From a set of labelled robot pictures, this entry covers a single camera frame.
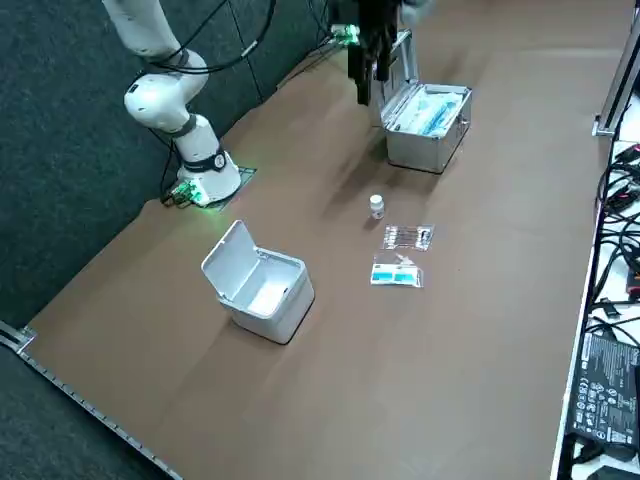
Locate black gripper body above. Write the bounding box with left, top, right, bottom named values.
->
left=355, top=0, right=402, bottom=41

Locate clear cotton swab packet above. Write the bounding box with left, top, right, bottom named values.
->
left=382, top=223, right=437, bottom=253

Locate clear gloves packet blue label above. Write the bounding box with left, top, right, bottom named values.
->
left=369, top=252, right=427, bottom=290

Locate silver aluminium medical kit case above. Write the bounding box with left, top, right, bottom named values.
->
left=372, top=28, right=474, bottom=175

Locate blue face mask packet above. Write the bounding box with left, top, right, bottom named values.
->
left=399, top=85, right=469, bottom=137

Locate black labelled power adapter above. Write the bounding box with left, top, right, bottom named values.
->
left=568, top=329, right=640, bottom=450

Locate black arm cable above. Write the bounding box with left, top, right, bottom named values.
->
left=142, top=0, right=279, bottom=71

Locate silver aluminium frame post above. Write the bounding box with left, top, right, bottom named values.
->
left=593, top=0, right=640, bottom=137

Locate silver table edge rail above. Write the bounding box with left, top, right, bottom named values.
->
left=0, top=319, right=184, bottom=480

